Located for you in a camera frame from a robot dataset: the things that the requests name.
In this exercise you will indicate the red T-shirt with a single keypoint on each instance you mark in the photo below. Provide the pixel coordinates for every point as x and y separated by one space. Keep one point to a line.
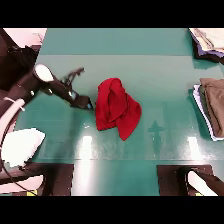
115 105

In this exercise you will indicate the beige garment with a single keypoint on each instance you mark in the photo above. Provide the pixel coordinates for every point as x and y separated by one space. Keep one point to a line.
210 38

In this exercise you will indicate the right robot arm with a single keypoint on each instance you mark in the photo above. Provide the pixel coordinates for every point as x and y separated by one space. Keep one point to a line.
196 181

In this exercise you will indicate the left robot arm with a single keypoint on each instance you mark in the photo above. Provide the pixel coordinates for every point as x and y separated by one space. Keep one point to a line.
31 85

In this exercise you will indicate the brown garment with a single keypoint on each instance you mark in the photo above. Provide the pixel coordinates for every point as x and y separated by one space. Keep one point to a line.
215 106

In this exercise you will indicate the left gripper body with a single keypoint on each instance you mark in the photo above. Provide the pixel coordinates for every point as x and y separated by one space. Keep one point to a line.
81 101

